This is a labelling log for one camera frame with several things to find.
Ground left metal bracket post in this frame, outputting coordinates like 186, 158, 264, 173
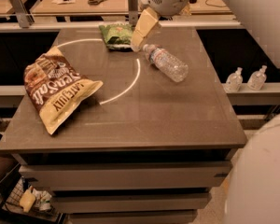
9, 0, 34, 28

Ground middle metal bracket post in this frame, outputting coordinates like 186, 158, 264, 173
128, 0, 138, 26

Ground green snack bag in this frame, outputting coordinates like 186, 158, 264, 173
99, 23, 133, 49

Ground brown sea salt chip bag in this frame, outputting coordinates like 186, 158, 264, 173
23, 47, 103, 134

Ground black wire basket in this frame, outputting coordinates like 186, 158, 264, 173
5, 177, 60, 219

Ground grey drawer cabinet table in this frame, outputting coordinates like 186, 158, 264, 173
0, 27, 246, 224

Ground black cable on desk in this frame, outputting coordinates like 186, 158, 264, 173
204, 0, 230, 8

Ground metal bracket post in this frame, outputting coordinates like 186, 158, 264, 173
9, 0, 34, 28
128, 0, 138, 26

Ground clear plastic water bottle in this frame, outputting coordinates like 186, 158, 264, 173
143, 44, 189, 83

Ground right clear sanitizer bottle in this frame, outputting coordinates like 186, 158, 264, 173
247, 65, 267, 91

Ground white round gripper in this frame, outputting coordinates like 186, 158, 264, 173
131, 0, 191, 52

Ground black handled scissors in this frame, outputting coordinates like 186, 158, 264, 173
88, 0, 107, 6

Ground left clear sanitizer bottle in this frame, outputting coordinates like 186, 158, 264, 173
225, 67, 243, 92

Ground clear sanitizer bottle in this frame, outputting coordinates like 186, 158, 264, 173
225, 67, 243, 92
247, 65, 267, 91

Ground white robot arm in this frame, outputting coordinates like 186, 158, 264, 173
190, 0, 280, 224

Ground white power strip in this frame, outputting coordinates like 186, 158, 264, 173
138, 0, 149, 10

